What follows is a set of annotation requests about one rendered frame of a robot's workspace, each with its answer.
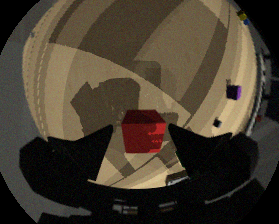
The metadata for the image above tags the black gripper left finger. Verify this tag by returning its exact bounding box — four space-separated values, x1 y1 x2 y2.
46 124 114 181

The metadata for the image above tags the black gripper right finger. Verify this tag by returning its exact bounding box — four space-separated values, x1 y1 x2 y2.
168 123 233 177

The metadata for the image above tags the blue block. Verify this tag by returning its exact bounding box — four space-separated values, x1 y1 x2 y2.
243 19 249 26

